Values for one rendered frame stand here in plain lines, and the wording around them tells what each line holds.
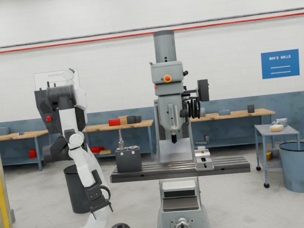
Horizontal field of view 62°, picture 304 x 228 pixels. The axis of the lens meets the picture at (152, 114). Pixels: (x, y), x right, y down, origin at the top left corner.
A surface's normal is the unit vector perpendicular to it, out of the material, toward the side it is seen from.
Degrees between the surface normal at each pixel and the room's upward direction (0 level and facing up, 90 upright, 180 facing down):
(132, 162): 90
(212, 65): 90
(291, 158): 94
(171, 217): 90
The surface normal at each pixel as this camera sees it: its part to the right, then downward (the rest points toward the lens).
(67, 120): 0.20, 0.08
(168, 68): -0.07, 0.11
